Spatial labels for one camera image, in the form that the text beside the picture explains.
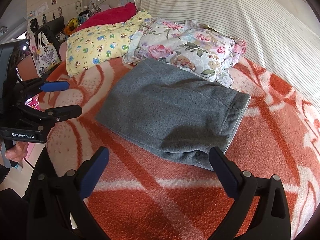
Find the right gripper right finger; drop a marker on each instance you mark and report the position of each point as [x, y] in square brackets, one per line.
[271, 219]

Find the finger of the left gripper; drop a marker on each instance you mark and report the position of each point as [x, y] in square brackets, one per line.
[55, 86]
[60, 114]

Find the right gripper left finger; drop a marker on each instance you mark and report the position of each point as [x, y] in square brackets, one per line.
[56, 203]

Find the grey pants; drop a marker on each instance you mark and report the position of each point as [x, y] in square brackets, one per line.
[172, 113]

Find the left hand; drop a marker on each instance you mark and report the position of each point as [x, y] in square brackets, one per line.
[18, 152]

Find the printed tote bag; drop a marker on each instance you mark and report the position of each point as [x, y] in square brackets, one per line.
[45, 56]

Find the yellow cartoon pillow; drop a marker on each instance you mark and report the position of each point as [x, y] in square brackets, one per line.
[93, 45]

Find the red blanket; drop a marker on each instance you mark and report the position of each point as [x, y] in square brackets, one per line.
[110, 16]

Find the floral pillow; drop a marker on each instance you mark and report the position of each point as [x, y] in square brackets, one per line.
[191, 46]

